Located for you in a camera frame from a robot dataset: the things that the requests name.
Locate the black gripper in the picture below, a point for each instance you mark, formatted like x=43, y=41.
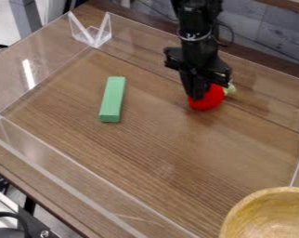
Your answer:
x=199, y=71

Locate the red plush fruit green leaf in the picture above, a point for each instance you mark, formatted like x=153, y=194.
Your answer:
x=214, y=97

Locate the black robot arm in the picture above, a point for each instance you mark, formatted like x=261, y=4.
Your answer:
x=199, y=25

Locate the green rectangular block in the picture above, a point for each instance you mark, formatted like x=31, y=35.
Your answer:
x=111, y=106

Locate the wooden bowl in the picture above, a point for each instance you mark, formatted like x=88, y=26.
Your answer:
x=267, y=214

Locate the clear acrylic tray enclosure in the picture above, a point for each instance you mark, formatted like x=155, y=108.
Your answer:
x=162, y=174

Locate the black metal bracket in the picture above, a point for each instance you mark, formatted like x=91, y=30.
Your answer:
x=38, y=229

